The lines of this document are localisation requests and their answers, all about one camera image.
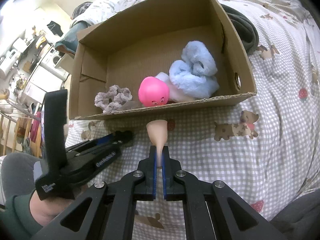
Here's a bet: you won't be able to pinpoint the peach silicone cone toy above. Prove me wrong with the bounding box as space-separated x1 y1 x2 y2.
146 120 168 168

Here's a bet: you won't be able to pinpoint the grey ruffled scrunchie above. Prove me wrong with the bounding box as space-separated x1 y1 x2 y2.
94 85 133 114

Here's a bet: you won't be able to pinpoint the pink rubber duck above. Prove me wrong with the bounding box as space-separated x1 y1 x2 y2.
138 76 170 107

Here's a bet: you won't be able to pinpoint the light blue plush toy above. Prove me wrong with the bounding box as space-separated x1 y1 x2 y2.
156 41 220 102

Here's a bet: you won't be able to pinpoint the green sleeve left forearm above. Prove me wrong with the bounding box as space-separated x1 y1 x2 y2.
1 190 43 239

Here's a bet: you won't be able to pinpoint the left hand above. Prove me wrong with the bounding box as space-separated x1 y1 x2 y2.
29 191 74 226

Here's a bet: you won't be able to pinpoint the pink red bag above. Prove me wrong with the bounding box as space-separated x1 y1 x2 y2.
29 112 41 142

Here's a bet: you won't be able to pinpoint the white cabinet drawers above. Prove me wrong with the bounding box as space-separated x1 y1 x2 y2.
20 66 69 105

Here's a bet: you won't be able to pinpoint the white patterned duvet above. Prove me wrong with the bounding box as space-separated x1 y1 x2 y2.
64 0 320 240

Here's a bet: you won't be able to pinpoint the white washing machine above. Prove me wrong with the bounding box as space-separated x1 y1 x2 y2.
40 48 66 75

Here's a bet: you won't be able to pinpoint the white kitchen appliance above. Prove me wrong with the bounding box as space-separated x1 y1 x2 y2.
0 49 21 79

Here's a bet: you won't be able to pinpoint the brown cardboard box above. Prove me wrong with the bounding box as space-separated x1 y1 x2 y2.
69 0 257 120

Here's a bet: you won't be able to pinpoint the black hanging bag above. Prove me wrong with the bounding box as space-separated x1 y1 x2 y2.
47 21 63 37

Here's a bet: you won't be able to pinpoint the dark grey folded blanket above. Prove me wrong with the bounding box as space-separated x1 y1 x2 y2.
222 4 259 55

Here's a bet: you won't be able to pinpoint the teal bed frame corner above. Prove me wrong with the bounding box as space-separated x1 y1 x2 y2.
54 21 89 58

